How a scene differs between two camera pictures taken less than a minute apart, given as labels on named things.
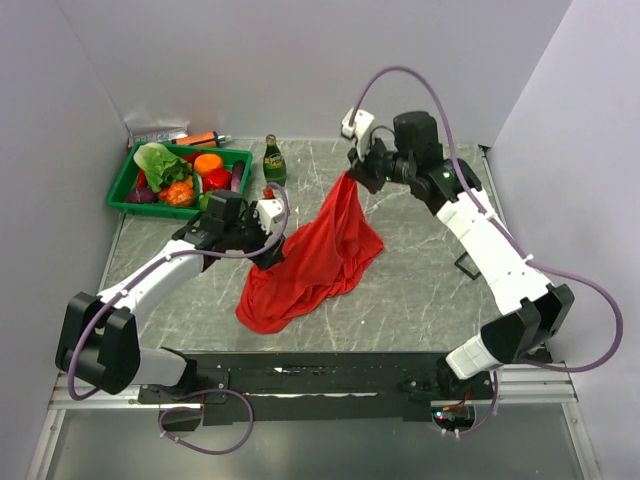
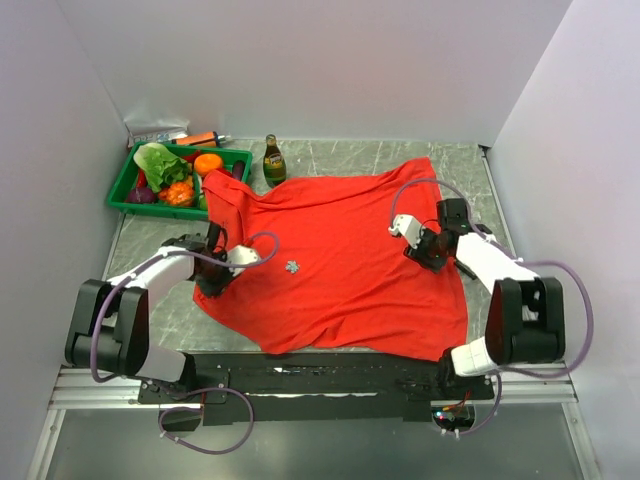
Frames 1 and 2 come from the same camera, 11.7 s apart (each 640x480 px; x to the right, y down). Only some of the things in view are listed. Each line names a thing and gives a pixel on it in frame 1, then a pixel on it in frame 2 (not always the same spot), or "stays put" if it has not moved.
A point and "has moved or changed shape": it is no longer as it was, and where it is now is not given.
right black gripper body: [379, 165] → [428, 252]
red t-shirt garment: [321, 260] has moved or changed shape
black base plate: [235, 387] stays put
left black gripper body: [247, 236] → [217, 276]
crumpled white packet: [156, 130] stays put
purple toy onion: [141, 195] stays put
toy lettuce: [160, 167] stays put
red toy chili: [142, 179] stays put
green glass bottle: [274, 164] stays put
